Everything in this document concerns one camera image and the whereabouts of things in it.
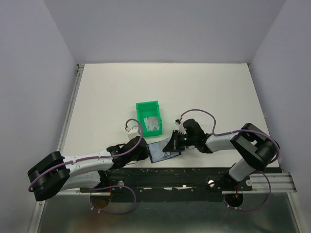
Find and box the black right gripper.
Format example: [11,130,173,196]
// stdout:
[163,130,196,152]

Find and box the blue leather card holder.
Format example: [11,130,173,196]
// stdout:
[148,138,181,163]

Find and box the green plastic bin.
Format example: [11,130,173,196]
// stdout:
[136,101,163,137]

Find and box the silver card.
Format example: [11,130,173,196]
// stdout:
[144,116,160,131]
[161,152,175,159]

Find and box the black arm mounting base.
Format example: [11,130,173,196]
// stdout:
[80,167,252,202]

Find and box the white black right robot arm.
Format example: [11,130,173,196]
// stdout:
[163,119,280,190]

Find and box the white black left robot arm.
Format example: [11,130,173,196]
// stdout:
[27,136,149,201]

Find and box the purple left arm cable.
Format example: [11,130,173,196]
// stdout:
[29,118,144,192]

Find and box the aluminium table edge rail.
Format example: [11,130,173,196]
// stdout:
[57,64,85,153]

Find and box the aluminium front frame rail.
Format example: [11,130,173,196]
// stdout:
[27,200,48,233]

